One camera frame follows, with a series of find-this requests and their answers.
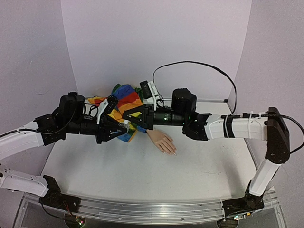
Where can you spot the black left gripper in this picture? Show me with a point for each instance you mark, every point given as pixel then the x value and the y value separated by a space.
pixel 106 125

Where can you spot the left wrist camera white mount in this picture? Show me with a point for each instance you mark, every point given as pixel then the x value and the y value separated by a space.
pixel 106 107

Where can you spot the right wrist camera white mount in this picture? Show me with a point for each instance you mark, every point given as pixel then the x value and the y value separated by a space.
pixel 150 93

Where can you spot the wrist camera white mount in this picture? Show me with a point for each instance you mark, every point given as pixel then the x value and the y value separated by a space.
pixel 106 107
pixel 150 93

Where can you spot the rainbow striped cloth sleeve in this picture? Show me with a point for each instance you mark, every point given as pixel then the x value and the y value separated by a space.
pixel 128 97

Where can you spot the mannequin hand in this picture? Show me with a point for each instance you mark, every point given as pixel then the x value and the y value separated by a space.
pixel 162 141

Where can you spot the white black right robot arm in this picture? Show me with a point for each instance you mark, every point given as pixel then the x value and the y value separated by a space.
pixel 269 127

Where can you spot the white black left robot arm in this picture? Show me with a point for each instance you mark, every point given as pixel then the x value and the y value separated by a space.
pixel 69 118

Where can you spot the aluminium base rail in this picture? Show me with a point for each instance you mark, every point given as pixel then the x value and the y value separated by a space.
pixel 64 211

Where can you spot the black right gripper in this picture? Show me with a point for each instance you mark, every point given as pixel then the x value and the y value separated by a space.
pixel 149 117

